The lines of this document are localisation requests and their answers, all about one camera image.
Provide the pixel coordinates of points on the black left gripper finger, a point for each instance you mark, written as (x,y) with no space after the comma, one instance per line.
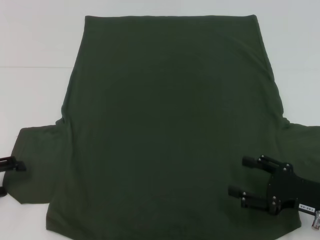
(12,163)
(2,191)

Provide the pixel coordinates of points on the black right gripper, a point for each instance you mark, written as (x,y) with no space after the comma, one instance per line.
(292,188)

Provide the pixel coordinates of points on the dark green shirt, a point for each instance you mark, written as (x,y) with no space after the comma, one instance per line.
(170,105)

